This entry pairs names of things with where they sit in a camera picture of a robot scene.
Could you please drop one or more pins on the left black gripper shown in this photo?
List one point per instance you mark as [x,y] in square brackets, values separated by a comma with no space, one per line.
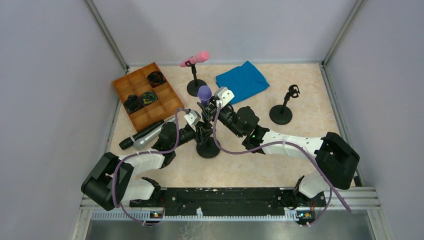
[200,131]

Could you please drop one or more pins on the pink microphone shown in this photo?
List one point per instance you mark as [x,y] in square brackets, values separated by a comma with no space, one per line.
[200,57]

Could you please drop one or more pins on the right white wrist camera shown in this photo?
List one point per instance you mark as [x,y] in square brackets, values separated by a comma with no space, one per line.
[223,96]

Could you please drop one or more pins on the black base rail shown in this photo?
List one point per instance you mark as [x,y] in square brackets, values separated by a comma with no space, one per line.
[229,202]

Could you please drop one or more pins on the blue folded cloth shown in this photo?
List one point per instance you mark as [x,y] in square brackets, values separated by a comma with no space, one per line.
[244,81]

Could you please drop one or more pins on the purple microphone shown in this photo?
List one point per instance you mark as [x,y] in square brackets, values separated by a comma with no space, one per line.
[204,94]

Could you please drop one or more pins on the black bundle in tray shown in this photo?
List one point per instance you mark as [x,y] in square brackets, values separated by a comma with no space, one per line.
[133,104]

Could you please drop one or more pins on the black item in tray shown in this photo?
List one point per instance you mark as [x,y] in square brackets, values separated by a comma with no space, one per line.
[156,78]

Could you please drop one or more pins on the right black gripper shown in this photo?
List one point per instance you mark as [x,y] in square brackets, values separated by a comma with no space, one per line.
[213,108]

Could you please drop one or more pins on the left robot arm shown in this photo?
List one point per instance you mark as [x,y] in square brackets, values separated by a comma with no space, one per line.
[113,181]

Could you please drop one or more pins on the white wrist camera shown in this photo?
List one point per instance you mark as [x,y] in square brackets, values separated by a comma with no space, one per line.
[223,96]
[192,118]

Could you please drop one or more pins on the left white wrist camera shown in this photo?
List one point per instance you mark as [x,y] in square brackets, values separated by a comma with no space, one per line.
[192,118]

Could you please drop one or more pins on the silver microphone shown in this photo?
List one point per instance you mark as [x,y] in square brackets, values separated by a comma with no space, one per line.
[143,141]

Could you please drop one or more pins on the yellow-green bundle in tray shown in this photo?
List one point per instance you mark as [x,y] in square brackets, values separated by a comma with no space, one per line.
[148,98]

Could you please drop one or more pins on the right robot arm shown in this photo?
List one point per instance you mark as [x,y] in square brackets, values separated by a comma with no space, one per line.
[334,160]

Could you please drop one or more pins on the black mic stand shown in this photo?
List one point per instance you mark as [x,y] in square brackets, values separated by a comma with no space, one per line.
[194,85]
[281,114]
[208,149]

